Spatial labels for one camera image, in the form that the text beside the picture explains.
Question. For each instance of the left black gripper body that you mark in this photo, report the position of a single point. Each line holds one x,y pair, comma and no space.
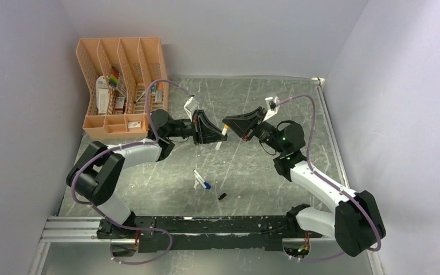
198,131

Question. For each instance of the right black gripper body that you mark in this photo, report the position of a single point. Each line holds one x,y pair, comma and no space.
257,123

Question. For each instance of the white pen blue cap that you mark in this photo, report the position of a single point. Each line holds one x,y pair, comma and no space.
201,179

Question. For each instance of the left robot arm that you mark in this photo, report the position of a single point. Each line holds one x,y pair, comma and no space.
95,175

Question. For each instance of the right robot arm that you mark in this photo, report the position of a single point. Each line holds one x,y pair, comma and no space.
353,219

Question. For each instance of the black marker cap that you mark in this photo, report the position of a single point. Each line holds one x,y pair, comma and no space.
222,196

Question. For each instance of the orange glue stick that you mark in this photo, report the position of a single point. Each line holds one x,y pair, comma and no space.
159,93

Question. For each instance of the green glue stick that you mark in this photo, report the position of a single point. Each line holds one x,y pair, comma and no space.
154,92

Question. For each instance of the small white box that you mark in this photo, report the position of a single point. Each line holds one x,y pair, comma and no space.
134,125

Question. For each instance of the small red box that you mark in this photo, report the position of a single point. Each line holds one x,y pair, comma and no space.
120,105

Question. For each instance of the coloured marker set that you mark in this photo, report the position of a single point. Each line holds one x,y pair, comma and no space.
114,78

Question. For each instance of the orange plastic file organizer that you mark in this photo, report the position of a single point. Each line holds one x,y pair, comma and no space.
140,61

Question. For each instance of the white paper box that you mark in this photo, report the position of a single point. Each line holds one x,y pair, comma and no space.
102,95

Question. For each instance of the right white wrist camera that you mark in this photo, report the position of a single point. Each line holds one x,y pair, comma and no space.
272,107

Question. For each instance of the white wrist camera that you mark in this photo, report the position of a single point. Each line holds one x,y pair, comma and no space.
190,106
272,107

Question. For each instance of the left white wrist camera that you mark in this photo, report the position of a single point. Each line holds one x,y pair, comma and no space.
190,106

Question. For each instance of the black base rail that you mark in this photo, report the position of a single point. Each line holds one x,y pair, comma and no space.
154,234

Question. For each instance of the aluminium frame rail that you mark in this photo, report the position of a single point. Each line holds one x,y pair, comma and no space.
83,230

